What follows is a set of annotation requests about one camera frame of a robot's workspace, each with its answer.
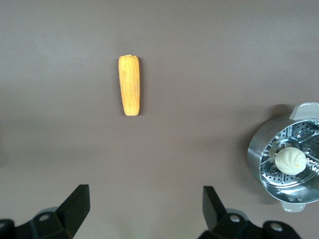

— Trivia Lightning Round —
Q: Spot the white steamed bun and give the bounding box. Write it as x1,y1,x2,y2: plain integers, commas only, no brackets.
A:
274,146,307,174

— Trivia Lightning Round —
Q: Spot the yellow corn cob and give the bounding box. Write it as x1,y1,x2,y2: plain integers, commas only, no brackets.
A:
118,54,141,117

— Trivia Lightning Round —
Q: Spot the stainless steel steamer pot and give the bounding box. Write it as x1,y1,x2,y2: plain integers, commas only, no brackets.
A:
247,102,319,213

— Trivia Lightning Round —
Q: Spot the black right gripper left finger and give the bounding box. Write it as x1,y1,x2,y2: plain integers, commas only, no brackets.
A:
0,184,90,239

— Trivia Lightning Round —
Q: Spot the brown table cover mat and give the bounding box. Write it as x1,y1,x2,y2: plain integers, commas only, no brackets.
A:
0,0,319,239

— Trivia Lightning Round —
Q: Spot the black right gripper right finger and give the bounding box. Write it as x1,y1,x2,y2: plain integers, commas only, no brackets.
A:
200,186,304,239

